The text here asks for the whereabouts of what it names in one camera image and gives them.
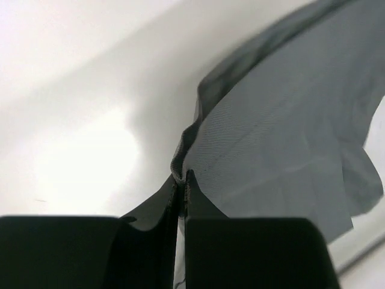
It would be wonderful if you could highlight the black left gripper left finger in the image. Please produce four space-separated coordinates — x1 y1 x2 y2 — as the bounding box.
1 178 177 288

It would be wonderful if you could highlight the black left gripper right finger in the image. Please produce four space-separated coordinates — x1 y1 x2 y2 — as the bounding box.
185 170 340 289

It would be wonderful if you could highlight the grey pleated skirt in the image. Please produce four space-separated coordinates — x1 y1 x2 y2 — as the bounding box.
171 1 384 242

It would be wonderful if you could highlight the aluminium table edge rail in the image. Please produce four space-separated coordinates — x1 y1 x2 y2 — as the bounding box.
336 236 384 277

